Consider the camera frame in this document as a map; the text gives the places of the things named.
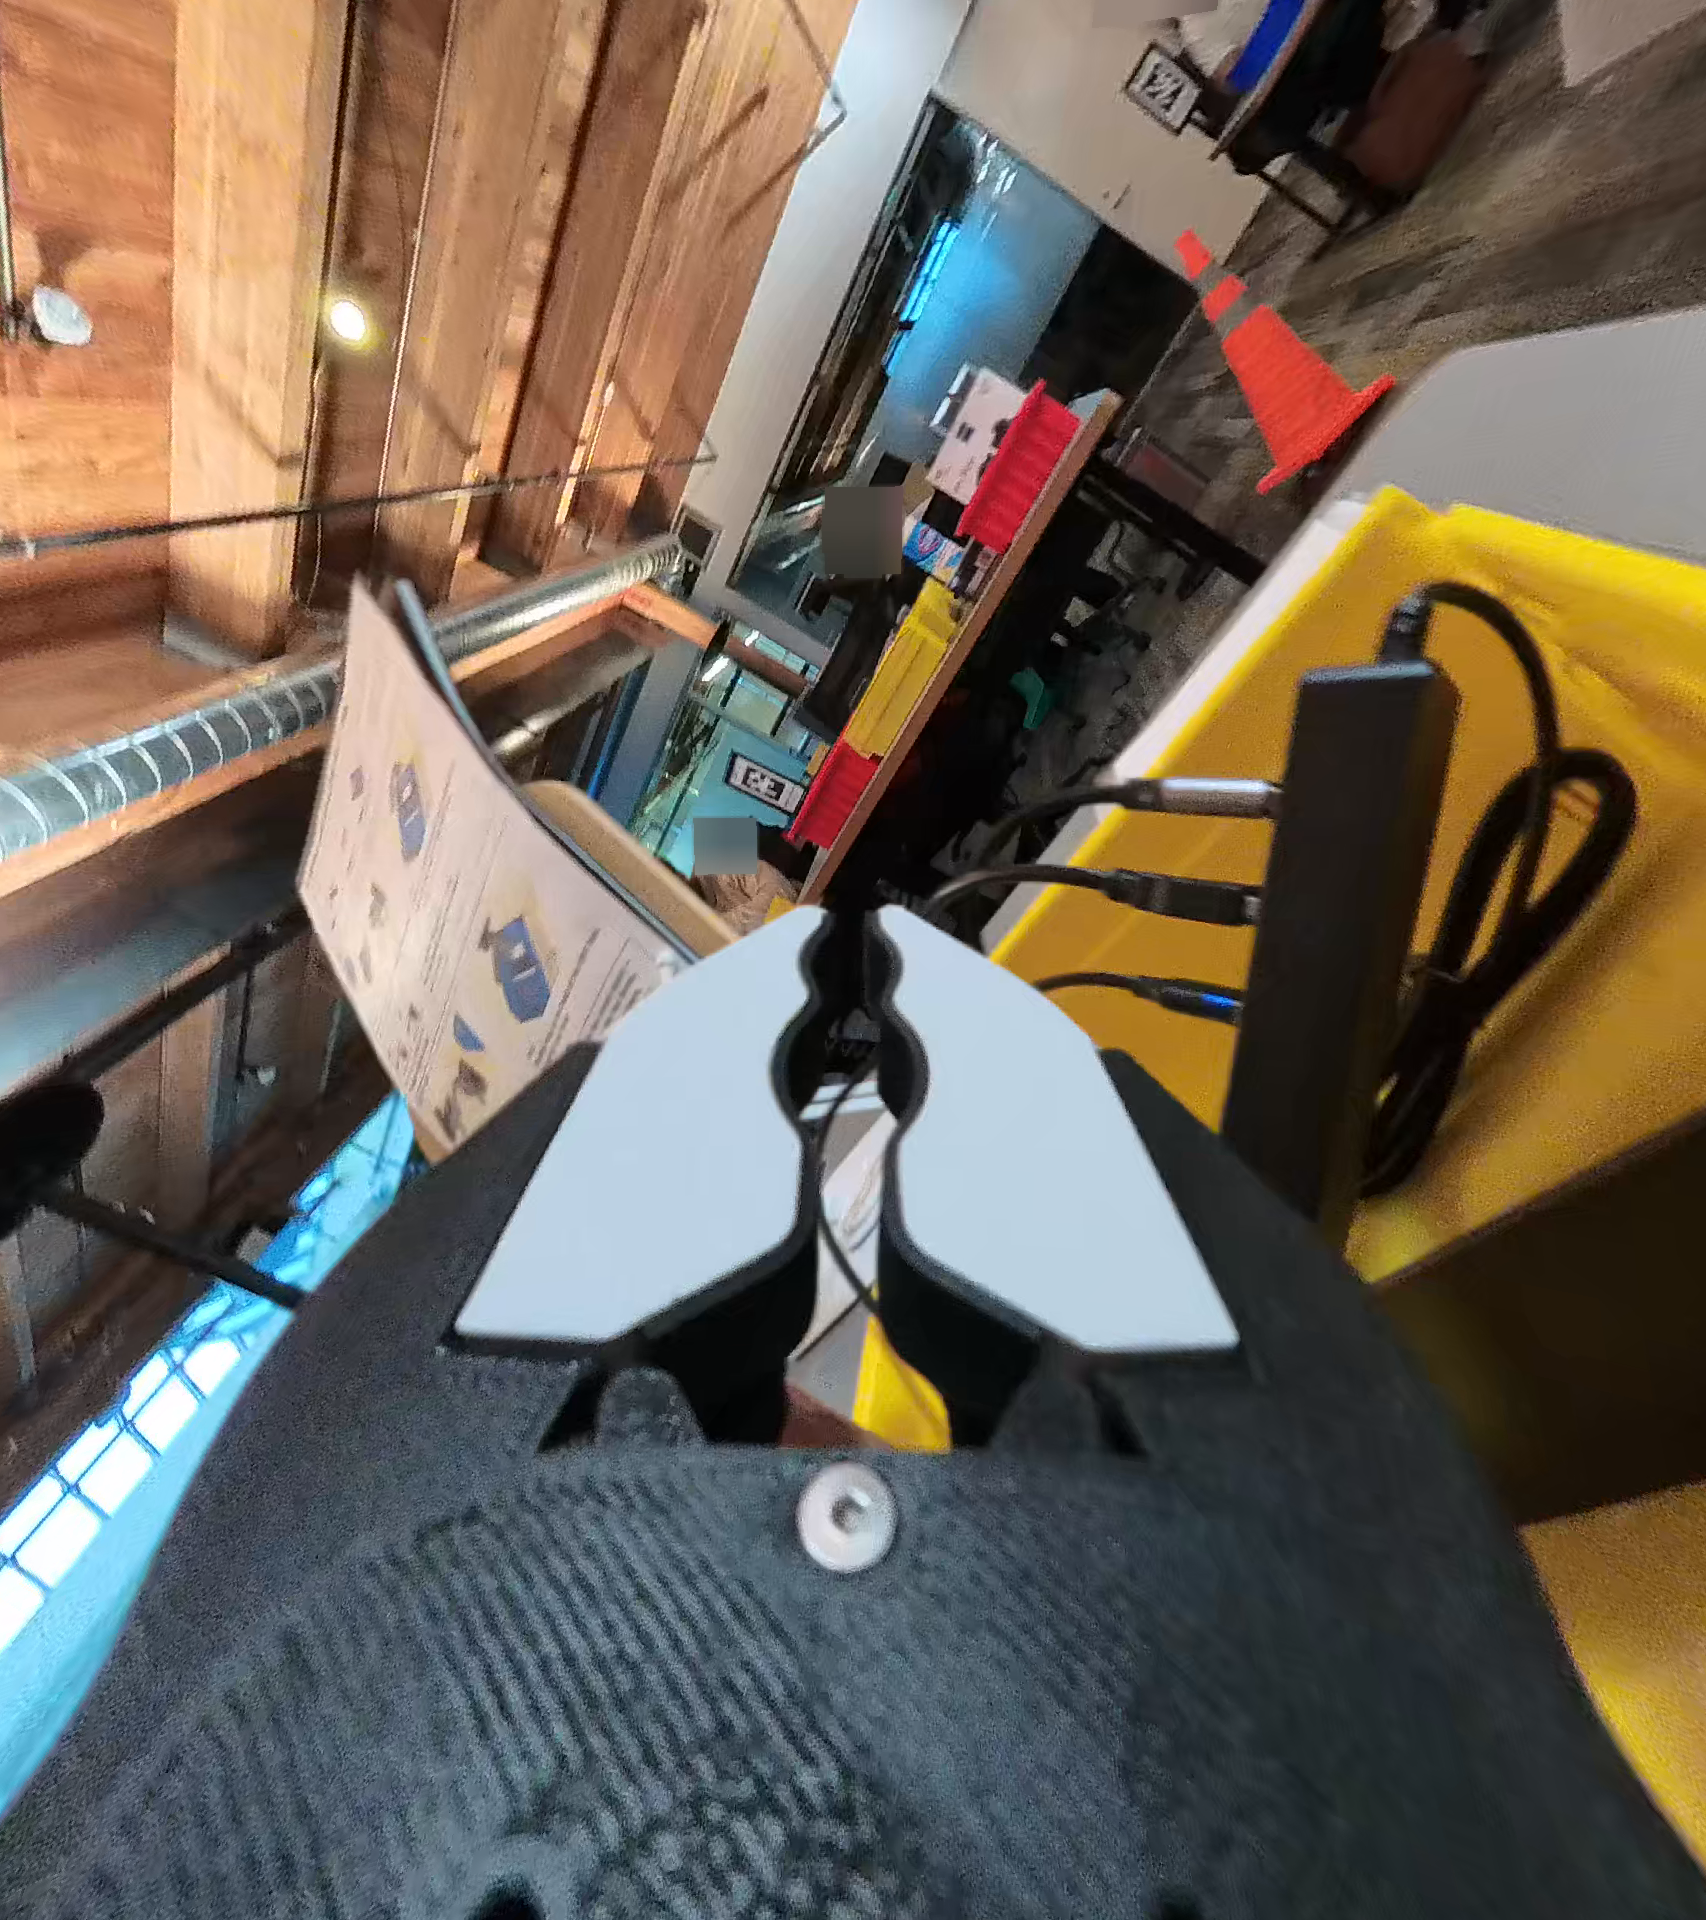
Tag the large yellow plastic bin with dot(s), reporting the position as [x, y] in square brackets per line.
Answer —
[1662, 718]

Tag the cardboard backing board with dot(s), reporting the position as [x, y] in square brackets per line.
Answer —
[613, 846]

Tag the black usb hub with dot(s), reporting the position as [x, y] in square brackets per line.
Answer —
[1336, 929]

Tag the white ceiling sensor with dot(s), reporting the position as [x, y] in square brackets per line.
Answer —
[64, 315]

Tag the brown chair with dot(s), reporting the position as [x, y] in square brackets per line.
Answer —
[1416, 113]

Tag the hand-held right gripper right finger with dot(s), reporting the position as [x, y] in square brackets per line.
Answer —
[1045, 1169]

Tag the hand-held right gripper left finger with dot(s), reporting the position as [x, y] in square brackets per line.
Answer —
[642, 1155]

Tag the round ceiling light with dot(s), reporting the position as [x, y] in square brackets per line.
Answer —
[347, 315]

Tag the black white marker sign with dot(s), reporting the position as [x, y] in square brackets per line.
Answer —
[1165, 91]

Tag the orange traffic cone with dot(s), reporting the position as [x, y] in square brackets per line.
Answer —
[1290, 391]

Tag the red plastic bin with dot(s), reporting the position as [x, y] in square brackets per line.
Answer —
[1018, 466]
[834, 796]

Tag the dark brown board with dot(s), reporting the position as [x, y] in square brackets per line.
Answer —
[1620, 1320]

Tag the silver ventilation duct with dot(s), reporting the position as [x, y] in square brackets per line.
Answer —
[193, 734]

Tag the black white wall sign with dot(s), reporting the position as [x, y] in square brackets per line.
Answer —
[766, 785]

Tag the instruction sheet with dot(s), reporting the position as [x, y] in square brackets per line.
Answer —
[462, 869]

